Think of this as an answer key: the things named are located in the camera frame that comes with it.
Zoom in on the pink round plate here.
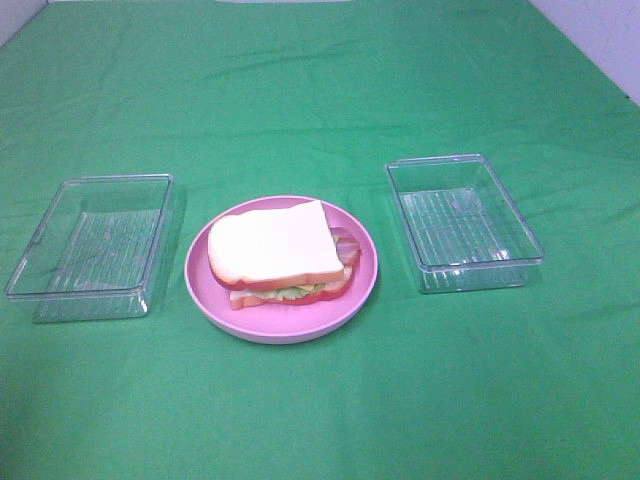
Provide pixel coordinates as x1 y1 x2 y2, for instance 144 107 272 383
184 201 378 344

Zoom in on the clear right plastic tray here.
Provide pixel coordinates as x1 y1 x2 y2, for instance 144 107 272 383
385 154 544 294

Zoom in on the green lettuce leaf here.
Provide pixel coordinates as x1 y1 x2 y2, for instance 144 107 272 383
255 286 321 301

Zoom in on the clear left plastic tray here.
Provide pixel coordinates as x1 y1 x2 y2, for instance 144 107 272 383
5 173 175 323

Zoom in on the green tablecloth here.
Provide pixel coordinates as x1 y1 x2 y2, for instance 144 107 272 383
1 1 639 479

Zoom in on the yellow cheese slice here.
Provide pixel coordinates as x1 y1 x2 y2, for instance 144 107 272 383
297 283 325 292

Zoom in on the white bread slice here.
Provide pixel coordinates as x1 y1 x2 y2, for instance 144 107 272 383
229 266 354 310

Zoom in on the clear plastic tray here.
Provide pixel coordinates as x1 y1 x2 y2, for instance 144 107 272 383
385 154 544 294
5 173 175 323

